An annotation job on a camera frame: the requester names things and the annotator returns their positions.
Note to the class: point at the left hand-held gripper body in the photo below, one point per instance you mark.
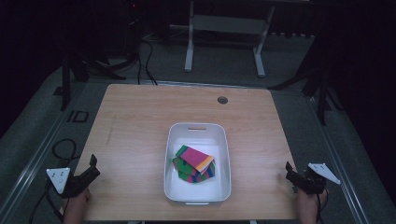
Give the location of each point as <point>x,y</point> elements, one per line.
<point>74,183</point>

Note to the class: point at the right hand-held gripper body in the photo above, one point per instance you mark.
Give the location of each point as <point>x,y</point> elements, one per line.
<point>313,182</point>

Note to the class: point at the green striped sock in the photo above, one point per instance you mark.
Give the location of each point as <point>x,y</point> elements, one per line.
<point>186,174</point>

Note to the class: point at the white plastic bin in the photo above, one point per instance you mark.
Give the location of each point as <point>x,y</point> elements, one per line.
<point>197,189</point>

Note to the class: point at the pink striped sock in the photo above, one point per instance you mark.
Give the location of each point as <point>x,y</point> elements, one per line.
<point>195,157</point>

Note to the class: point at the person's left hand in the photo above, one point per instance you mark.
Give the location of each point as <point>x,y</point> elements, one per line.
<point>78,200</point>

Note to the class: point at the person's right hand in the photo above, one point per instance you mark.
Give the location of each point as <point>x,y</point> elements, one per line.
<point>308,202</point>

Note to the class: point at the black tripod stand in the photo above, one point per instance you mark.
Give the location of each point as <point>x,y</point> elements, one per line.
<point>66,84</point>
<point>322,99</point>

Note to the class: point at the white metal stand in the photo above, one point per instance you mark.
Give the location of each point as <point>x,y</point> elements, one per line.
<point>224,24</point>

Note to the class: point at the metal floor rail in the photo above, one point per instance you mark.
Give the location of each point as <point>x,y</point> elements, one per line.
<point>40,155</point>
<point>339,168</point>

